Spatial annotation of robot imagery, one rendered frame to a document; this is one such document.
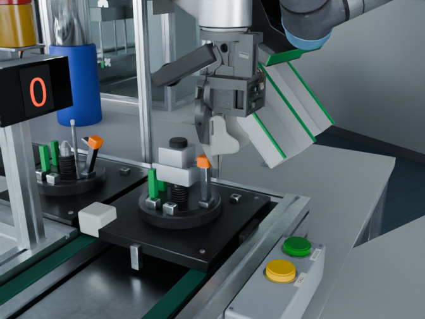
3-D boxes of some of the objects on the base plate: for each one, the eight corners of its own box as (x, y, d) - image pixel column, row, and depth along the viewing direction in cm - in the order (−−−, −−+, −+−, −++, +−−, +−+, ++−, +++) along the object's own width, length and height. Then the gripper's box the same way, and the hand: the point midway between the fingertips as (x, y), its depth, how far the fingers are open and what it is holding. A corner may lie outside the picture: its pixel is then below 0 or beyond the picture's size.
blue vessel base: (111, 118, 172) (105, 43, 162) (81, 129, 159) (73, 49, 149) (79, 112, 179) (71, 40, 169) (48, 123, 166) (38, 45, 156)
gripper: (244, 33, 60) (241, 185, 68) (270, 28, 67) (265, 165, 75) (186, 31, 64) (190, 175, 71) (217, 25, 71) (217, 156, 79)
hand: (212, 159), depth 74 cm, fingers closed
